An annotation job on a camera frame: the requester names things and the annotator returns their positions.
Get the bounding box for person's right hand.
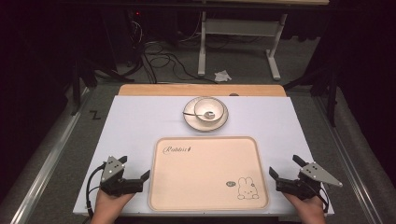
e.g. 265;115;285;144
282;191;328;224

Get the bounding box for white ceramic bowl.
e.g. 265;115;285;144
193;97;226;123

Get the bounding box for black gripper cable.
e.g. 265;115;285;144
85;161;107;220
317;183;331;215

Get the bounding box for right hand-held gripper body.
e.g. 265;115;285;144
275;161;344;201

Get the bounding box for white metal table frame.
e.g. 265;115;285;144
197;9;290;81

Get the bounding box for metal spoon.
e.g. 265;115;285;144
182;110;217;121

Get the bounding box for black floor cables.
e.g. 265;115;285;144
124;12;219;85

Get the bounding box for black metal stand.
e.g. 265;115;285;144
282;60;341;128
70;57;135;117

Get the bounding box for person's left hand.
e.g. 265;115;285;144
90;188;135;224

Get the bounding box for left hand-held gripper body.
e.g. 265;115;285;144
99;155;144;198

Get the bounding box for white table mat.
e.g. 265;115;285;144
72;95;335;217

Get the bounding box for wooden table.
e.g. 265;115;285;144
118;83;288;98

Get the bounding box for white ceramic plate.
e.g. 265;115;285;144
182;96;230;133

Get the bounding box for crumpled white paper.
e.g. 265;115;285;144
213;69;233;83

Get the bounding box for aluminium floor rail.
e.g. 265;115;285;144
9;88;92;224
313;95;385;224

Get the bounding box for beige tray with rabbit print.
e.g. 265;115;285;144
148;135;270;213

